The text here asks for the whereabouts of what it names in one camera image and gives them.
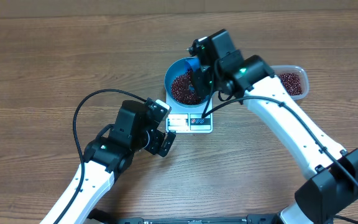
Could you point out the white digital kitchen scale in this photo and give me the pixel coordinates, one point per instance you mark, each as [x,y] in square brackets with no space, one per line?
[186,119]

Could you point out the blue plastic measuring scoop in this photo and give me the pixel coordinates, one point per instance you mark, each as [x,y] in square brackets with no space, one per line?
[191,64]

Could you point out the clear plastic container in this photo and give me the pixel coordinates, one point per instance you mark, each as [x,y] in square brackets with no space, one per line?
[279,69]

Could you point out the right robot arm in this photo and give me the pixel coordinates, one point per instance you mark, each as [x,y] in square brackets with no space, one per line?
[330,171]

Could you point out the red beans in bowl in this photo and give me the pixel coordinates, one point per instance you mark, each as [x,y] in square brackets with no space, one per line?
[182,90]

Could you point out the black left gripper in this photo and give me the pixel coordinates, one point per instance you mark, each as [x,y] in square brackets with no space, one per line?
[155,147]

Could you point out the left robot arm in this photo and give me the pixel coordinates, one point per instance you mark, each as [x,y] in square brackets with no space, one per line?
[109,155]

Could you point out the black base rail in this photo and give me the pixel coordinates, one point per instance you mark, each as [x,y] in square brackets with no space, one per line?
[100,217]

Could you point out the red adzuki beans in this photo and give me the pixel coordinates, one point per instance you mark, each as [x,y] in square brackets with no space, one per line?
[291,83]

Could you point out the teal metal bowl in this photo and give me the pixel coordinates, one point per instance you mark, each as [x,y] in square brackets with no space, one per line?
[176,69]

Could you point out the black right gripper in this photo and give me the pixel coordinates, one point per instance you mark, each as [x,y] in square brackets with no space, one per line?
[199,83]

